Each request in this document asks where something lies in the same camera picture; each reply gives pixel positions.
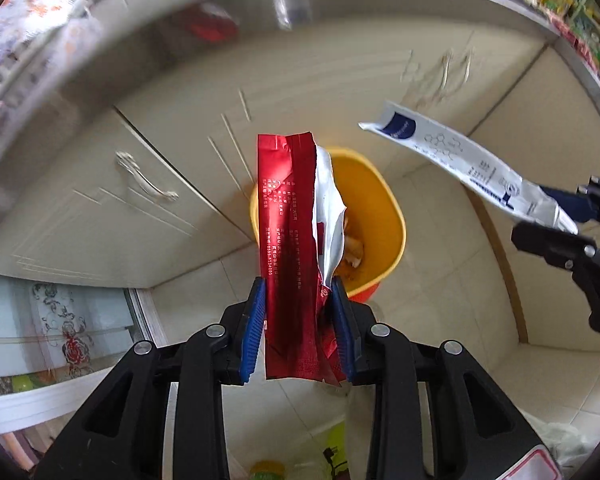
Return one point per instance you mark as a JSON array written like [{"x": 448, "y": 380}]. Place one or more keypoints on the yellow trash bin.
[{"x": 375, "y": 200}]

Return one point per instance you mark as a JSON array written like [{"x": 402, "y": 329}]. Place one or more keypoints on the floral printed cloth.
[{"x": 25, "y": 25}]

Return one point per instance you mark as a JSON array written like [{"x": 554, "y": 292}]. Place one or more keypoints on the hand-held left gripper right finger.
[{"x": 342, "y": 330}]

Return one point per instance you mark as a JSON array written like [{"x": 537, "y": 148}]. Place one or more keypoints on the black power plug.
[{"x": 330, "y": 457}]

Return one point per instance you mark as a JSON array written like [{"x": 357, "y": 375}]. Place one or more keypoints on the floral glass sliding door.
[{"x": 55, "y": 325}]

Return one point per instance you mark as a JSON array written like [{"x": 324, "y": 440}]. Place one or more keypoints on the red foil packet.
[{"x": 285, "y": 240}]

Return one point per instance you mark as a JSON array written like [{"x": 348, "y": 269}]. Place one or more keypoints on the white plastic bag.
[{"x": 565, "y": 440}]

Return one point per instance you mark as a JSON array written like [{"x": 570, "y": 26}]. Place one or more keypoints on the white packet with blue label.
[{"x": 455, "y": 155}]

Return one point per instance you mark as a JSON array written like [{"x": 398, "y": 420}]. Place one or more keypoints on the row of colourful packets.
[{"x": 575, "y": 5}]

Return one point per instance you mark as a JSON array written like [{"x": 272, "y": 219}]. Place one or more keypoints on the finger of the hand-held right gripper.
[
  {"x": 555, "y": 245},
  {"x": 597, "y": 195}
]

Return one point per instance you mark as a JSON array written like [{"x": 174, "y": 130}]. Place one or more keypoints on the cream cabinet door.
[
  {"x": 70, "y": 230},
  {"x": 340, "y": 80},
  {"x": 555, "y": 125}
]

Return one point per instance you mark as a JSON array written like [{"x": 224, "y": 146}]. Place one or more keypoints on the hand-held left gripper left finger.
[{"x": 252, "y": 335}]

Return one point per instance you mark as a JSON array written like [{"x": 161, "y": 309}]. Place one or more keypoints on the yellow-green bottle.
[{"x": 267, "y": 470}]

